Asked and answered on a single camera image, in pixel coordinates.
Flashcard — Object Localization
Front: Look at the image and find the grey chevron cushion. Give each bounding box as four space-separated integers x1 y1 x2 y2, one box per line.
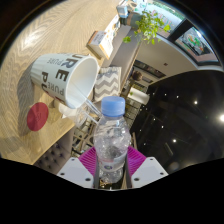
93 65 123 103

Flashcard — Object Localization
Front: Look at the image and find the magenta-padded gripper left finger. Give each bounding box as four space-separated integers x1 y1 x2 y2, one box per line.
56 147 101 190

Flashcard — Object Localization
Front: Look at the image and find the green leafy plant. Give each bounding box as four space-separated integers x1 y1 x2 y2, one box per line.
122 9 172 46

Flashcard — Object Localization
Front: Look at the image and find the white and orange box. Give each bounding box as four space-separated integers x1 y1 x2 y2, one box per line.
86 30 115 61

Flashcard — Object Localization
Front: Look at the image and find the grey tufted sofa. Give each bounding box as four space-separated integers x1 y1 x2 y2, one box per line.
33 25 143 175

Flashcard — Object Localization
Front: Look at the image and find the clear blue-capped water bottle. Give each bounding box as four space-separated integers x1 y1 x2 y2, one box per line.
92 95 132 185

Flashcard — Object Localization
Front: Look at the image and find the flat round red coaster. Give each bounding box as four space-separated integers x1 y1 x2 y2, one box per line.
26 101 50 132

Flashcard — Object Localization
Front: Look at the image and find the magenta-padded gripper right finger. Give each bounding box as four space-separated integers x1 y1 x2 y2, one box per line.
124 145 169 190

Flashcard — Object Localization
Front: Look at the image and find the white ribbed lettered mug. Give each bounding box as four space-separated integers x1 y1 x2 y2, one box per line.
29 53 101 119

